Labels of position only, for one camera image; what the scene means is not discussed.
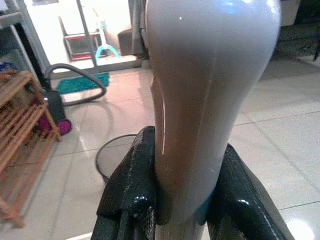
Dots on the grey hanging cloth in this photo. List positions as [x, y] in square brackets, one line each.
[138, 30]

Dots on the wooden slatted rack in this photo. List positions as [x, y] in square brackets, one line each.
[22, 125]

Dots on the brown cube stool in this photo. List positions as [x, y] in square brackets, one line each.
[125, 41]

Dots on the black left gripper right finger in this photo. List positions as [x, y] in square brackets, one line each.
[240, 195]

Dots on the purple slipper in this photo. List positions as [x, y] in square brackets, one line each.
[62, 127]

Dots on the teal and white stand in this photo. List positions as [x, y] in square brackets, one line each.
[105, 50]

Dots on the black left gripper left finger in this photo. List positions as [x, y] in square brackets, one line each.
[130, 180]

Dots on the broom with purple bristles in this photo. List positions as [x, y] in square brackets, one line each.
[200, 75]

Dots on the teal floor mat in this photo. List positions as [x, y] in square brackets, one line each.
[75, 85]

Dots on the red framed box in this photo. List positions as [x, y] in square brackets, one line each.
[80, 46]

